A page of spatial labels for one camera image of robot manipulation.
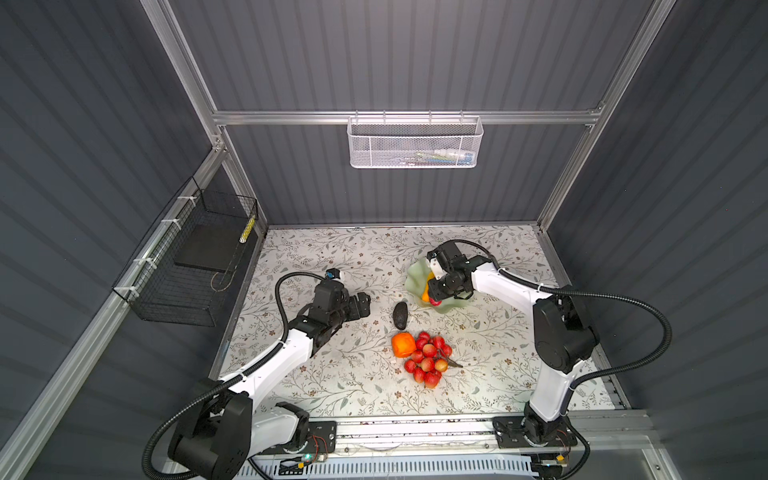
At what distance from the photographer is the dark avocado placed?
36.6 inches

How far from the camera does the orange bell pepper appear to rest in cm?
85

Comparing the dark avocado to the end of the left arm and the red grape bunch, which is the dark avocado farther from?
the end of the left arm

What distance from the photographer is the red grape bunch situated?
80 cm

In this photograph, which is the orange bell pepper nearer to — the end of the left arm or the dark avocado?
the dark avocado

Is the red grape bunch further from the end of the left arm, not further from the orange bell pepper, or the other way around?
the end of the left arm

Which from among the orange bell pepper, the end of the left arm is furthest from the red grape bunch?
the end of the left arm
